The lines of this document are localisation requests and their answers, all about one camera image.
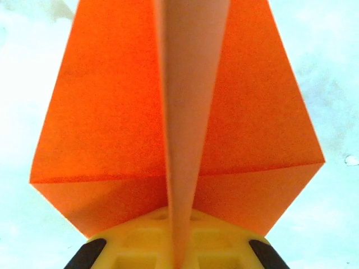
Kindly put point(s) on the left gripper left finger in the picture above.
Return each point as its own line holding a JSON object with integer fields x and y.
{"x": 134, "y": 252}

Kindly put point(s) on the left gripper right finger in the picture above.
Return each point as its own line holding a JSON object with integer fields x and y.
{"x": 224, "y": 252}

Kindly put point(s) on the orange cloth piece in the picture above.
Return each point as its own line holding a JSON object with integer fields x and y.
{"x": 98, "y": 112}

